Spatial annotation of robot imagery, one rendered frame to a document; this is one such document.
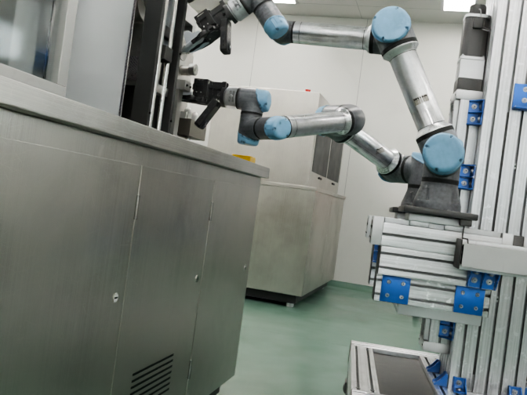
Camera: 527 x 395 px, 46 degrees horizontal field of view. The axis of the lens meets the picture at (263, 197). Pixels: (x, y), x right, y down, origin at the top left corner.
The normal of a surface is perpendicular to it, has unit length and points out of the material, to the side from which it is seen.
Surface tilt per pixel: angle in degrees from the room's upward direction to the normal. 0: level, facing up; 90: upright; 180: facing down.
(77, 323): 90
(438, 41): 90
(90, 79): 90
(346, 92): 90
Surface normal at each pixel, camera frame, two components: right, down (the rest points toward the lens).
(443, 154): -0.22, 0.08
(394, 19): -0.31, -0.17
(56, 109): 0.96, 0.13
